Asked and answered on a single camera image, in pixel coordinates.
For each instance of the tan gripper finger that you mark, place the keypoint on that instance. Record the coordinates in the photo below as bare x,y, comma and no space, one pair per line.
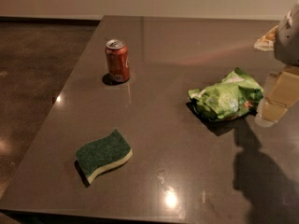
267,41
280,92

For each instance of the red soda can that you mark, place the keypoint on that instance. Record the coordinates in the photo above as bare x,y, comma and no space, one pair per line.
117,60

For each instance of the green and yellow sponge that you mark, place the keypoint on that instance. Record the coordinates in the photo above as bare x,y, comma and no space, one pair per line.
103,155

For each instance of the green rice chip bag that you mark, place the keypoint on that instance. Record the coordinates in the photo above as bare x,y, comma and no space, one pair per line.
234,97

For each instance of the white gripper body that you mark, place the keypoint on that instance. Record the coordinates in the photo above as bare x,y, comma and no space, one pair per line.
288,37

